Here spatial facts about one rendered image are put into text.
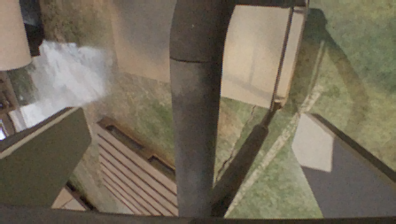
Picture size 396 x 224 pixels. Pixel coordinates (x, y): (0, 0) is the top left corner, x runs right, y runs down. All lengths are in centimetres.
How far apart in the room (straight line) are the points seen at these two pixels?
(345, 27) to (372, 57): 14
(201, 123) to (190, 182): 7
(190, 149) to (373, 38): 80
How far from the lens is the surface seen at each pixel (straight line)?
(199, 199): 21
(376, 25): 88
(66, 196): 445
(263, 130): 52
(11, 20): 185
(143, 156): 162
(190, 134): 16
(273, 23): 68
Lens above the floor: 87
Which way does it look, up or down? 49 degrees down
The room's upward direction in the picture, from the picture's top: 128 degrees counter-clockwise
